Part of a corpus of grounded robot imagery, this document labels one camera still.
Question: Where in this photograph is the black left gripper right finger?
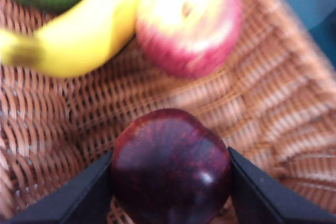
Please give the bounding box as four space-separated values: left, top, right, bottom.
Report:
227 146 336 224

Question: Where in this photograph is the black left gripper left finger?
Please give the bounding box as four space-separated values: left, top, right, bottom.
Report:
0 150 114 224

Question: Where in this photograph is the dark purple plum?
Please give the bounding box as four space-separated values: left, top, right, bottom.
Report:
110 108 232 224

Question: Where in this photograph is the brown wicker basket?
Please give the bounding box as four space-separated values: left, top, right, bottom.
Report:
0 0 336 224

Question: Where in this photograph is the yellow banana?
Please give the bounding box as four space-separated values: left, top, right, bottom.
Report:
0 0 148 78

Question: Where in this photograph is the red apple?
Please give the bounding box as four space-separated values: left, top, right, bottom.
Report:
135 0 244 80

